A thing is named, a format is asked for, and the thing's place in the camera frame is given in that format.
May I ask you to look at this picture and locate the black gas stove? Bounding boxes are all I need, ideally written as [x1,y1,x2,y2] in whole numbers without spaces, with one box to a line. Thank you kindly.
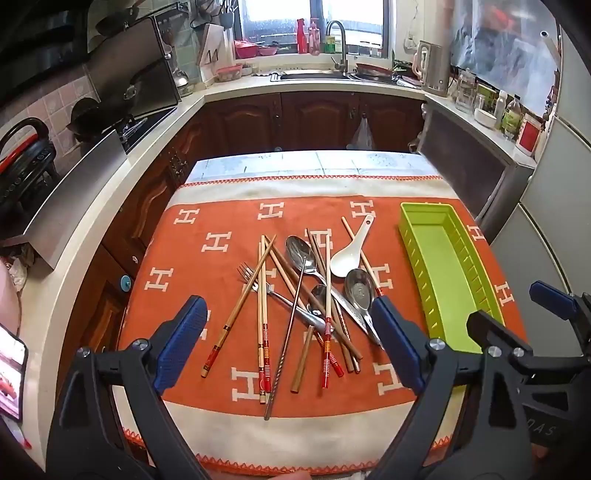
[117,106,178,153]

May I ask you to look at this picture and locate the small metal spoon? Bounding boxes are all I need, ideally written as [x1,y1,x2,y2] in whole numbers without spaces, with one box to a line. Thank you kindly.
[307,284,333,330]

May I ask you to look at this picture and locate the orange white patterned blanket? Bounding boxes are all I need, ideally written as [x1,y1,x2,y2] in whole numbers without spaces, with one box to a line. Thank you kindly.
[115,175,527,476]

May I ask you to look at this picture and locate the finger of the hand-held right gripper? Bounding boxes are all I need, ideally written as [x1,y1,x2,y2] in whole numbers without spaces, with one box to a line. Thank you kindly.
[466,310,578,374]
[529,281,591,328]

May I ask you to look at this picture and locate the steel faucet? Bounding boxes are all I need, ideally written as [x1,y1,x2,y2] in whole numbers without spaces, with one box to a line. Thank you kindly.
[325,21,349,75]

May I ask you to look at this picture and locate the hanging plastic bag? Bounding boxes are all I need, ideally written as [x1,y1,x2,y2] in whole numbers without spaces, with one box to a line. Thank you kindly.
[346,115,376,151]

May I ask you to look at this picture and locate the white ceramic spoon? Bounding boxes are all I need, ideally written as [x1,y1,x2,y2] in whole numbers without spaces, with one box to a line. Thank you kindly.
[329,215,376,278]

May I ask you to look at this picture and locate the steel splash guard panel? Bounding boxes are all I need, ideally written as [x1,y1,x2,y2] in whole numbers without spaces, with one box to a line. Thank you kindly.
[95,16,183,112]

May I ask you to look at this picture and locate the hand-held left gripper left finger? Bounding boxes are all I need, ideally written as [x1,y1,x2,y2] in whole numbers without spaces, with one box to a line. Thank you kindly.
[46,295,218,480]

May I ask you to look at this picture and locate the steel sink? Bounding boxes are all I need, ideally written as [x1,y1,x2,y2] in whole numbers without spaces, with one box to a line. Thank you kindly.
[270,68,365,83]

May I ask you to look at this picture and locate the black red cooker appliance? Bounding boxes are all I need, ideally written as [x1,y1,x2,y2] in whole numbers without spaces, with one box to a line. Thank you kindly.
[0,117,61,217]

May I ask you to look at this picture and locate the bamboo chopstick orange striped end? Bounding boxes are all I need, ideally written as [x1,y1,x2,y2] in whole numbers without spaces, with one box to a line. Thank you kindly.
[265,247,346,378]

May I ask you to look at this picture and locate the black wok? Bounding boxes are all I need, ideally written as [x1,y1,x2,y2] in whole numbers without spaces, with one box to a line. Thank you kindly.
[67,99,121,141]

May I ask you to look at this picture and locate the bamboo chopstick red white end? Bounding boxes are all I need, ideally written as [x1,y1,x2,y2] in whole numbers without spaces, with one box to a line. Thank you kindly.
[201,234,277,379]

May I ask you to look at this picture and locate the white kitchen countertop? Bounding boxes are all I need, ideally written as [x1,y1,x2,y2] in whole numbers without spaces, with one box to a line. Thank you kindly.
[18,69,536,416]

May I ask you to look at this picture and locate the low steel splash guard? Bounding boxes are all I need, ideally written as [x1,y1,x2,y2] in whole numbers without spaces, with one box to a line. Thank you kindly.
[18,131,127,268]

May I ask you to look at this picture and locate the grey refrigerator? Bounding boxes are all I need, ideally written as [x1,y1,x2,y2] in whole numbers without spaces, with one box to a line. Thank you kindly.
[489,28,591,301]

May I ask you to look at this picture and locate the red label jar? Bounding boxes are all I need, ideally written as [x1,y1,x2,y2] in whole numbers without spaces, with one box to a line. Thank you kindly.
[515,113,543,155]

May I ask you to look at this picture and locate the red pan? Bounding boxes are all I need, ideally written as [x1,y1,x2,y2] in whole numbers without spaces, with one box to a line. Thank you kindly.
[355,62,398,79]

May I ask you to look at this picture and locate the white cutting board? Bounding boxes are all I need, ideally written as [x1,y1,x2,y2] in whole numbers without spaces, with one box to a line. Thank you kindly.
[196,23,236,65]

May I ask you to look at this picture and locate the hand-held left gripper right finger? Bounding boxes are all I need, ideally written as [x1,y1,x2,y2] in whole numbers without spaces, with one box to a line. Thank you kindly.
[370,296,546,480]

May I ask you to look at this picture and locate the bamboo chopstick red striped end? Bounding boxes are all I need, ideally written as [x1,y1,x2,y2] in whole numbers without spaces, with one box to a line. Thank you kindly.
[259,235,267,405]
[322,231,333,389]
[263,237,271,394]
[341,217,385,298]

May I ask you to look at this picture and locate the metal fork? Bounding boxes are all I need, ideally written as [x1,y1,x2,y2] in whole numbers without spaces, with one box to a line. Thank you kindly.
[237,264,328,333]

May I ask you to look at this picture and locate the cream electric kettle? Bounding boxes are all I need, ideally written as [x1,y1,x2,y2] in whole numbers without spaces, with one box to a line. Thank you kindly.
[412,41,451,97]

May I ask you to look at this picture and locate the large metal spoon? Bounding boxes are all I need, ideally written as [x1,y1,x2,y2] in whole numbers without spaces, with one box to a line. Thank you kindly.
[285,235,370,335]

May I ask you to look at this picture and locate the dark wooden kitchen cabinets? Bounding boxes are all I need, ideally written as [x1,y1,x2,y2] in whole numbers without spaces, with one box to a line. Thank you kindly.
[60,90,428,384]

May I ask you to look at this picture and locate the round metal spoon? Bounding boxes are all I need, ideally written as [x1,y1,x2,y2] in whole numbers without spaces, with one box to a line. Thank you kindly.
[344,268,385,348]

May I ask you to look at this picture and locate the clear plastic wall sheet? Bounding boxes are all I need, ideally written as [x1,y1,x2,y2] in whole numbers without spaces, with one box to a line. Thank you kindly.
[450,0,561,116]

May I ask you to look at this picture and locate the metal chopstick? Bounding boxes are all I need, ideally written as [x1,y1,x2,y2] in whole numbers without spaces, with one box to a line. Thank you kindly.
[264,265,305,421]

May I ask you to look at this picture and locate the green plastic utensil tray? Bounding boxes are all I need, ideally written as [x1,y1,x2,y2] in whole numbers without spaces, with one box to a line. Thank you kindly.
[398,202,506,354]

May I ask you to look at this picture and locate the phone with lit screen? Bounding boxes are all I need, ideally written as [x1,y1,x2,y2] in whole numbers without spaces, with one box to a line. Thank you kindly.
[0,323,29,423]

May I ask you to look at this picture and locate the grey metal cabinet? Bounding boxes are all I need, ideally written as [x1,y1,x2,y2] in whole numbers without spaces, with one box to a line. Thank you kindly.
[418,104,536,227]

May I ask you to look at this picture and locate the green label oil bottle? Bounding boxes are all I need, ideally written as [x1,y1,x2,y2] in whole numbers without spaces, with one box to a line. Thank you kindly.
[501,95,522,139]

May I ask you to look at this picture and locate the kitchen window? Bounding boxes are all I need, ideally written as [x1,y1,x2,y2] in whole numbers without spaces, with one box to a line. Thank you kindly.
[235,0,393,58]

